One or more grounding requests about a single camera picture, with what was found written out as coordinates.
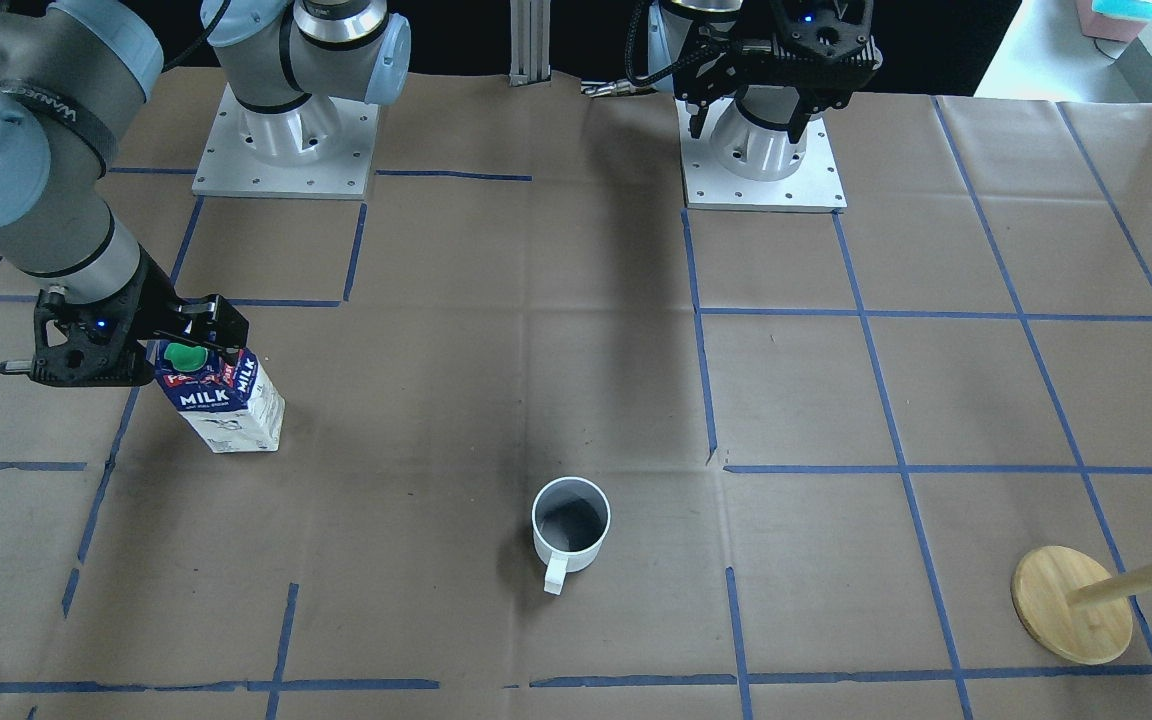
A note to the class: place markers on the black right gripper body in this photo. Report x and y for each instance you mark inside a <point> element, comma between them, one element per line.
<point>158,312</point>

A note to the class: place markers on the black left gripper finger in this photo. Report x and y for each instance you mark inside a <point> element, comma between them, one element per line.
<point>706,73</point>
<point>805,108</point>

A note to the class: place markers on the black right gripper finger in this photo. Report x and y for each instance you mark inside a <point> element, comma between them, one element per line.
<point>211,322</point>

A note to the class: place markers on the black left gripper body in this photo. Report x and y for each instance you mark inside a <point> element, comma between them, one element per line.
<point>725,72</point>

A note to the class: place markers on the blue white milk carton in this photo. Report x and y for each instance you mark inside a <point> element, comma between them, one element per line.
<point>233,407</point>

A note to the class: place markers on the white ceramic mug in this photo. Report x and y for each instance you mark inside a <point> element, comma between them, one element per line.
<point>570,518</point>

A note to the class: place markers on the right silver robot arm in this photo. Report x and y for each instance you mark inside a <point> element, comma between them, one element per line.
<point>72,80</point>

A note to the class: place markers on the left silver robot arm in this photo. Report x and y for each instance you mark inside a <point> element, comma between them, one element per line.
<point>660,30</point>

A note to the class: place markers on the pink teal box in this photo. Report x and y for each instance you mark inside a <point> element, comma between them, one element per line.
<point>1119,21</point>

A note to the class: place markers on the wooden mug tree stand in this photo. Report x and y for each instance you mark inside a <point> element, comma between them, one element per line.
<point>1073,606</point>

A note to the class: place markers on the aluminium frame post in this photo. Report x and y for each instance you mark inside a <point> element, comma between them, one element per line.
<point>529,42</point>

